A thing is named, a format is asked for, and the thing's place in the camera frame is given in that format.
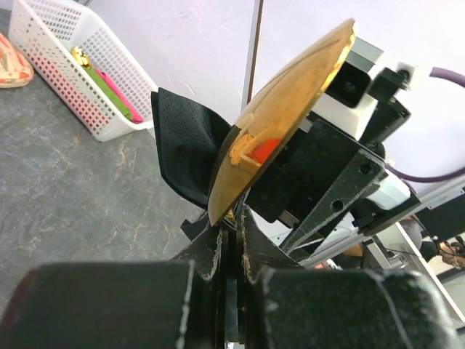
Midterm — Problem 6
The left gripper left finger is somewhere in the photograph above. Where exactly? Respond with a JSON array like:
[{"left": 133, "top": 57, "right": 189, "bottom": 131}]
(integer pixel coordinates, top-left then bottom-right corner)
[{"left": 1, "top": 227, "right": 222, "bottom": 348}]

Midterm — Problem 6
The gold spoon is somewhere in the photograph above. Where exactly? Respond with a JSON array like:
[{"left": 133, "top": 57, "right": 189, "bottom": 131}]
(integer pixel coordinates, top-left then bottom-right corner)
[{"left": 208, "top": 18, "right": 357, "bottom": 225}]

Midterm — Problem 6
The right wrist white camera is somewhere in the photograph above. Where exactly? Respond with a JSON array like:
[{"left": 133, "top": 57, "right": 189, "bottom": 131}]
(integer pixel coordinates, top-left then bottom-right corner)
[{"left": 308, "top": 36, "right": 419, "bottom": 143}]

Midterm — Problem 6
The floral drawstring pouch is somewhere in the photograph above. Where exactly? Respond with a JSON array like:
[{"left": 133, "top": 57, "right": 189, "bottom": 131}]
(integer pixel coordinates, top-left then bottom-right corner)
[{"left": 0, "top": 34, "right": 34, "bottom": 89}]

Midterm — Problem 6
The black paper napkin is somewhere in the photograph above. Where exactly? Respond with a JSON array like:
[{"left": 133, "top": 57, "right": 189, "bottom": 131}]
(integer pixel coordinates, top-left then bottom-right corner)
[{"left": 150, "top": 87, "right": 233, "bottom": 241}]

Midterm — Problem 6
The right aluminium frame post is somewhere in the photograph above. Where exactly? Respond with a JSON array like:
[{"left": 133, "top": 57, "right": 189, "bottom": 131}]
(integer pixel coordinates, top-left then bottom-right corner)
[{"left": 240, "top": 0, "right": 264, "bottom": 111}]

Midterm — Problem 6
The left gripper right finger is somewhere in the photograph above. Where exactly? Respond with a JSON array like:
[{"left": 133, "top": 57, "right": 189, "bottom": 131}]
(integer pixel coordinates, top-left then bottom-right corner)
[{"left": 237, "top": 207, "right": 461, "bottom": 348}]

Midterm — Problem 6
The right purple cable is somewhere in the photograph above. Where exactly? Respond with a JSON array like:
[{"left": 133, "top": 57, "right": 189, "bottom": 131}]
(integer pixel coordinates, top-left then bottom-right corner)
[{"left": 384, "top": 65, "right": 465, "bottom": 185}]

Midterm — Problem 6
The green napkin roll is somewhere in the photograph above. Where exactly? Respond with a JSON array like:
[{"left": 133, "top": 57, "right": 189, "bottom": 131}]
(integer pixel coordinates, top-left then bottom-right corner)
[{"left": 70, "top": 47, "right": 131, "bottom": 121}]

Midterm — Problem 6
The white basket with rolls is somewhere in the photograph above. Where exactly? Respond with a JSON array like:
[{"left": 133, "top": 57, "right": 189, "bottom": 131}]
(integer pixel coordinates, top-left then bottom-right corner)
[{"left": 8, "top": 1, "right": 158, "bottom": 142}]

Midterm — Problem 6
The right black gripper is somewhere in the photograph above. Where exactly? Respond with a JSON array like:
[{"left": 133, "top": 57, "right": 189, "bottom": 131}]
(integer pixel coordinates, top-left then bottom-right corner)
[{"left": 246, "top": 119, "right": 386, "bottom": 254}]

